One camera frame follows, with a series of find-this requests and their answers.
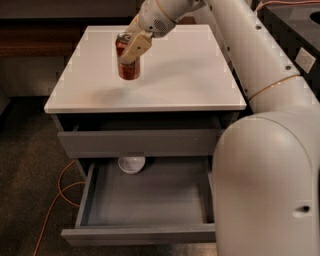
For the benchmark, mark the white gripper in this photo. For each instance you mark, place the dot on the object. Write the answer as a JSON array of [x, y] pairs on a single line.
[[152, 18]]

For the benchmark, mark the red coke can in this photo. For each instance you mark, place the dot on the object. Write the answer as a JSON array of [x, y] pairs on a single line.
[[126, 71]]

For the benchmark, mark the grey drawer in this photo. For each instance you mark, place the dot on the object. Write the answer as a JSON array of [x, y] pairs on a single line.
[[168, 202], [164, 142]]

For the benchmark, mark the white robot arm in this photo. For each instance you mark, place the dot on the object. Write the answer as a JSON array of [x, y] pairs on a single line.
[[265, 166]]

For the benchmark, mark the grey drawer cabinet white top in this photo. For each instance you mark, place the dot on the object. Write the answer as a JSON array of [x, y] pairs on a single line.
[[183, 78]]

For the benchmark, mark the grey top drawer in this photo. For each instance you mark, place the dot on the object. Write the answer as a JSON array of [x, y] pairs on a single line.
[[164, 142]]

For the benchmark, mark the dark wooden bench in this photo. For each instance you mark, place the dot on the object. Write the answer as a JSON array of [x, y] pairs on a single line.
[[47, 36]]

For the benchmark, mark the white bowl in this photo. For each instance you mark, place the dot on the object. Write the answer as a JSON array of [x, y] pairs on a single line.
[[131, 165]]

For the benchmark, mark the black cabinet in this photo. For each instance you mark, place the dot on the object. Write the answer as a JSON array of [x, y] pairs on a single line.
[[293, 27]]

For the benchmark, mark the white label on cabinet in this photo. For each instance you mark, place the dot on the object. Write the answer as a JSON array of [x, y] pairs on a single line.
[[305, 60]]

